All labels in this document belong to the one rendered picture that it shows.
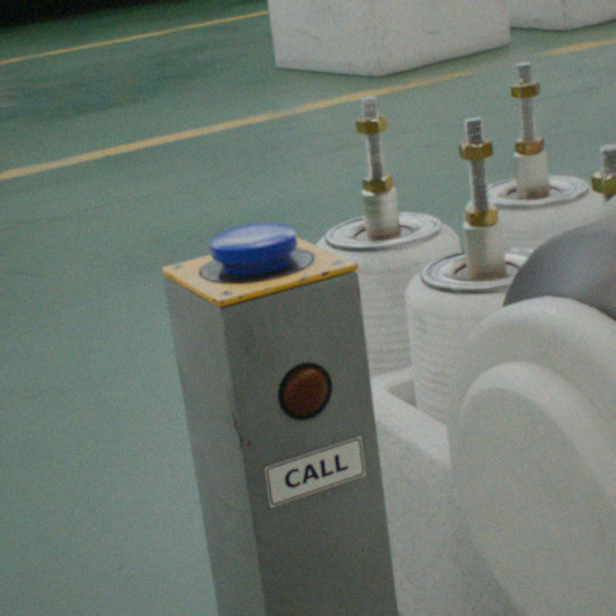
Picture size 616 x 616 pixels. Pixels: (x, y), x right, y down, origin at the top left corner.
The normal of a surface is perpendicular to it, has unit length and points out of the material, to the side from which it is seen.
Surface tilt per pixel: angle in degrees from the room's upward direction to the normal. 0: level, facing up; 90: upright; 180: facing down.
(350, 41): 90
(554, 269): 48
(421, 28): 90
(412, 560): 90
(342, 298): 90
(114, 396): 0
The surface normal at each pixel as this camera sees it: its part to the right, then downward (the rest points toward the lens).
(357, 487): 0.45, 0.22
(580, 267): -0.75, -0.50
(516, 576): -0.87, 0.26
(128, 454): -0.12, -0.94
